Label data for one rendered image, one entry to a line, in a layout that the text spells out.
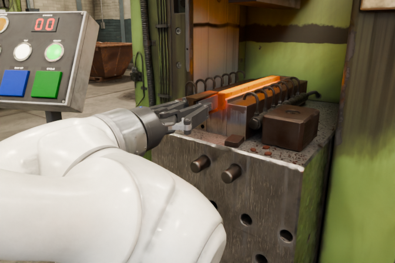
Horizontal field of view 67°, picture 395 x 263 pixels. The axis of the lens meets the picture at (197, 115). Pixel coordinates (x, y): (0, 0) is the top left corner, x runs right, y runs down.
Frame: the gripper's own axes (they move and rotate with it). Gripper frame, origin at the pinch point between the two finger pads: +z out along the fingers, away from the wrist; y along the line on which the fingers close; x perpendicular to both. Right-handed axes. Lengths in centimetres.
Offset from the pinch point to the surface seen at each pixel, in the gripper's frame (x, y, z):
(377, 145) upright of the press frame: -9.1, 31.2, 18.8
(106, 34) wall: -23, -771, 560
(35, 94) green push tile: -0.9, -45.0, -13.5
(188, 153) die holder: -12.0, -3.6, -1.3
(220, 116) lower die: -4.0, 1.1, 5.0
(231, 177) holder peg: -12.0, 10.0, -5.1
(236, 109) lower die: -1.7, 5.0, 5.1
